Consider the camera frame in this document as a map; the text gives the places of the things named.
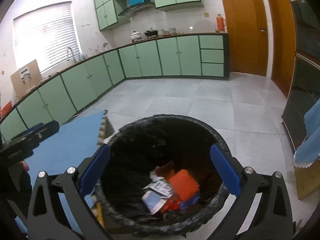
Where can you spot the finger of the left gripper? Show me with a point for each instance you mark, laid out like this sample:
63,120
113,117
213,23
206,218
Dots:
32,137

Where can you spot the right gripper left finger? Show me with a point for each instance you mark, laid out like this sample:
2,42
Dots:
46,217

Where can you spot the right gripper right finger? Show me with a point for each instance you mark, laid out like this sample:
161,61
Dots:
273,217

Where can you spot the blue white milk carton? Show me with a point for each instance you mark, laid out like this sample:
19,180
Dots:
153,201

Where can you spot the orange foam fruit net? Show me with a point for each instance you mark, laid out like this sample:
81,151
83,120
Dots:
184,185

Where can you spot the white paper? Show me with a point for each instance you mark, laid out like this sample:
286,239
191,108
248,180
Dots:
154,176

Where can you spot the green white wrapper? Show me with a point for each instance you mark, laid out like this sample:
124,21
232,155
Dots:
162,187

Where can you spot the dark red scouring pad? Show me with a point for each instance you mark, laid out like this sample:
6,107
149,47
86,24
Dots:
166,171

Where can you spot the silver kitchen faucet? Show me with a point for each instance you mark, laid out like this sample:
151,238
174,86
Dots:
70,55

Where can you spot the black trash bin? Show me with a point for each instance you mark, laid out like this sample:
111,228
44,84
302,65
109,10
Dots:
137,149

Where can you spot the green lower kitchen cabinets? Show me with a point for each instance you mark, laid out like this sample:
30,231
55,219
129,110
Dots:
66,93

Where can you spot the red plastic basin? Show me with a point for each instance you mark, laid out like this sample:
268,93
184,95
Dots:
6,109

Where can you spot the blue foam floor mat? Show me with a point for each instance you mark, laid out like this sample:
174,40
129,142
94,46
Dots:
74,142

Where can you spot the cardboard box on right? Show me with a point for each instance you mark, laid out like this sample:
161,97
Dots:
307,180

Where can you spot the cardboard water purifier box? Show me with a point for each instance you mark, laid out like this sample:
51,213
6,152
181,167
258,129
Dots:
26,78

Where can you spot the blue mat piece on right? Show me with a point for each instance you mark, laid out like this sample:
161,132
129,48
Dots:
308,152

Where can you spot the white window blinds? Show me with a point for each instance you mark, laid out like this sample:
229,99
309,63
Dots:
44,35

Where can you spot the black glass cabinet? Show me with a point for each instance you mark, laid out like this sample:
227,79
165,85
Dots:
304,92

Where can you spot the white cooking pot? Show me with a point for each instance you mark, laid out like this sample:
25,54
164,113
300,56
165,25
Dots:
136,36

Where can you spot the black range hood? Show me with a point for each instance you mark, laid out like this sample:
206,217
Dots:
136,9

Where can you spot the black wok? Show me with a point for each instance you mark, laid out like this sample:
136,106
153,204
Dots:
151,33

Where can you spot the brown wooden door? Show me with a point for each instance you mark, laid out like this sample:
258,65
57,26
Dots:
284,44
248,39

